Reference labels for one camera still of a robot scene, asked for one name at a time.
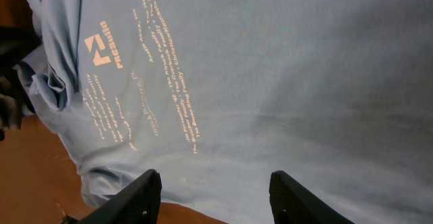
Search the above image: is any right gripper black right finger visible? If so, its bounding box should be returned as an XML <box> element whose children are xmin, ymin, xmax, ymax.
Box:
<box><xmin>269</xmin><ymin>171</ymin><xmax>353</xmax><ymax>224</ymax></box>

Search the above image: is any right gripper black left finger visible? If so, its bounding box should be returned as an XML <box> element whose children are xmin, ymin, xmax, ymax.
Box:
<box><xmin>62</xmin><ymin>169</ymin><xmax>162</xmax><ymax>224</ymax></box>

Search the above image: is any light blue printed t-shirt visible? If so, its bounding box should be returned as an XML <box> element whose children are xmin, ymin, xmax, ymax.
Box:
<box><xmin>21</xmin><ymin>0</ymin><xmax>432</xmax><ymax>223</ymax></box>

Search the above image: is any black t-shirt pile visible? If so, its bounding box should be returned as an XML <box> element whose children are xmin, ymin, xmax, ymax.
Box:
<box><xmin>1</xmin><ymin>26</ymin><xmax>41</xmax><ymax>140</ymax></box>

